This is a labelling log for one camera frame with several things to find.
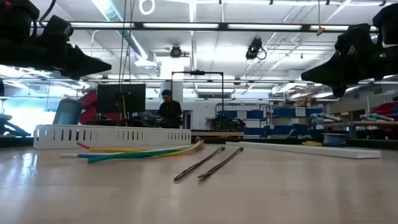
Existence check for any person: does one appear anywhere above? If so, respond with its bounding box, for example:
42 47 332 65
157 89 183 129

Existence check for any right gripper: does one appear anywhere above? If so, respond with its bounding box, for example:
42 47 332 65
300 45 398 99

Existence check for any black computer monitor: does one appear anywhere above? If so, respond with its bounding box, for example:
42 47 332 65
96 83 147 114

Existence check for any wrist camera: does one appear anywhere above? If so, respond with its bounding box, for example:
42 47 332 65
335 23 374 58
39 14 75 45

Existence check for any red bulky object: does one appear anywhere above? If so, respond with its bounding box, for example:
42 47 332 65
78 90 121 125

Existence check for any yellow hanging plug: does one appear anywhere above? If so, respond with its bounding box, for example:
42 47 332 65
316 0 326 37

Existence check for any black angled support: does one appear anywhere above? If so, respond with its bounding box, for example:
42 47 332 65
0 113 32 138

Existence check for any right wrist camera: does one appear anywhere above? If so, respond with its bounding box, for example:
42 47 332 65
335 23 374 58

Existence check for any white ring light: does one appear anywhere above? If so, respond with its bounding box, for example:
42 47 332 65
138 0 156 16

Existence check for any black ceiling camera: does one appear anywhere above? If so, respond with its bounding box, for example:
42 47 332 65
245 36 267 61
169 45 183 58

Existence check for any white slotted cable duct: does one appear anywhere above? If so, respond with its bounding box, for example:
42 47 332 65
33 124 192 150

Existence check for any white duct cover strip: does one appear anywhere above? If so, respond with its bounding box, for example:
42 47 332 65
226 141 382 160

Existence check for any bundle of coloured wires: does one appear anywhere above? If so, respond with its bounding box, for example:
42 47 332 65
76 148 187 159

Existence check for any white cable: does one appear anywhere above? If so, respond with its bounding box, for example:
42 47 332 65
60 144 194 159

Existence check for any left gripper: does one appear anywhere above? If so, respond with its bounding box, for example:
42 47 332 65
0 37 112 81

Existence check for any black looped cable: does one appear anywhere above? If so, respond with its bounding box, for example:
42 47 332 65
37 0 58 29

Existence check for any yellow cable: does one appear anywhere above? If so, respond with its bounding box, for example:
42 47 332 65
88 141 205 157

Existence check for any wooden board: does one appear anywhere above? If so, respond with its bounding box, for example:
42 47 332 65
191 131 245 138

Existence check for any blue grey roll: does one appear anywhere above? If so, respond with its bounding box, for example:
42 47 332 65
310 112 342 126
359 113 394 123

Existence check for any black aluminium frame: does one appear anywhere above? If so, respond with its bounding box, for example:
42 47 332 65
0 136 398 151

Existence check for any grey plastic chair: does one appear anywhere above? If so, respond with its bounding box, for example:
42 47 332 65
52 98 85 126

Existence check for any metal storage shelf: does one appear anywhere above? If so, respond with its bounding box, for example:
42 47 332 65
216 102 326 138

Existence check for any red storage bin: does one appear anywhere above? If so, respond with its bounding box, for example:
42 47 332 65
369 101 398 118

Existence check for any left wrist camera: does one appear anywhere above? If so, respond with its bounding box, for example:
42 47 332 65
39 14 75 45

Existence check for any black overhead beam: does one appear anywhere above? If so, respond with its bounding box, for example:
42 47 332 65
30 21 379 32

